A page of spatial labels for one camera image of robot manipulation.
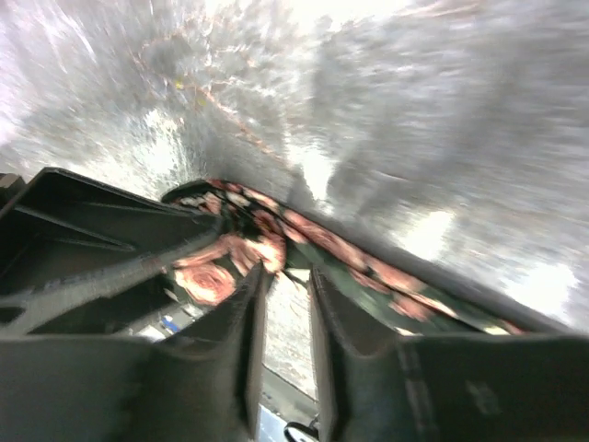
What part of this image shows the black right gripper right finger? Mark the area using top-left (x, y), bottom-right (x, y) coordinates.
top-left (309, 272), bottom-right (588, 441)

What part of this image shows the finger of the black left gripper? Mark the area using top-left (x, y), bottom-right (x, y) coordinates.
top-left (1, 272), bottom-right (207, 337)
top-left (1, 168), bottom-right (221, 295)

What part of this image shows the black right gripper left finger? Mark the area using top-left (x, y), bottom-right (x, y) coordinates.
top-left (1, 266), bottom-right (270, 441)

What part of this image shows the black floral rose tie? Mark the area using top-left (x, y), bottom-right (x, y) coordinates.
top-left (162, 180), bottom-right (524, 335)

